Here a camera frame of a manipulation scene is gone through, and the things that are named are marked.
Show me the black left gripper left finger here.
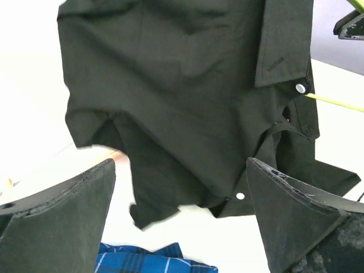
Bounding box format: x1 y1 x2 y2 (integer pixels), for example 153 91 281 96
1 159 116 273

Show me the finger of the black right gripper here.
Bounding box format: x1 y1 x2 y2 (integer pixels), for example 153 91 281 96
333 11 364 40

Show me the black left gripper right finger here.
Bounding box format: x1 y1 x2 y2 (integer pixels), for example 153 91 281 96
246 158 363 272

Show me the green plastic hanger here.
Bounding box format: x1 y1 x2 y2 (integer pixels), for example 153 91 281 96
305 1 363 113

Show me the black button shirt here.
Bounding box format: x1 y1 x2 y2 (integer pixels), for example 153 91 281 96
57 1 360 229

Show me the blue plaid shirt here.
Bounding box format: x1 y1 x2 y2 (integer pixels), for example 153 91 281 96
94 243 218 273

